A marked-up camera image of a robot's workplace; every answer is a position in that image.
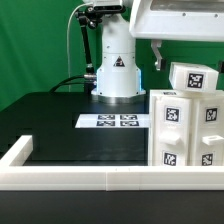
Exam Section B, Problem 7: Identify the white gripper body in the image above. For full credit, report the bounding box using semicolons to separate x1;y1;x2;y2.
130;0;224;42

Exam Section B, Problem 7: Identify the white cabinet top block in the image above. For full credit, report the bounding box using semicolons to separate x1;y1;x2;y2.
169;62;219;93

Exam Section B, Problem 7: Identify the white cabinet door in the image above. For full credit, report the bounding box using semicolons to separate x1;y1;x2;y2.
189;97;224;166
153;97;191;166

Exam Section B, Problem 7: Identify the white cabinet body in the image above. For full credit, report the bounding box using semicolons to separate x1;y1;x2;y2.
148;90;224;167

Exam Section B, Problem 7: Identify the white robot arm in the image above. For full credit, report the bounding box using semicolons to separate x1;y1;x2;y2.
83;0;224;102

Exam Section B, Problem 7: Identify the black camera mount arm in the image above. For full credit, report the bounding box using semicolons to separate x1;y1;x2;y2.
75;11;98;94

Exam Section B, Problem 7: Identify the black camera on mount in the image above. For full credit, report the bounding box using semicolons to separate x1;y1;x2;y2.
87;5;126;14

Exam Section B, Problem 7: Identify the flat white base plate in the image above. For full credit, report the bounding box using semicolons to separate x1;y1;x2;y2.
75;114;150;128

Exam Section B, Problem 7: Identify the black cable bundle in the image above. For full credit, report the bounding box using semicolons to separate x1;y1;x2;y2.
49;75;98;93

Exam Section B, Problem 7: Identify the white cable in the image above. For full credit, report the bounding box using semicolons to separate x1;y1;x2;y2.
66;3;88;93

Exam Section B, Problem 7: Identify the white U-shaped frame border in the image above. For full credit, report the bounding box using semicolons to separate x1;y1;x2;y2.
0;135;224;191

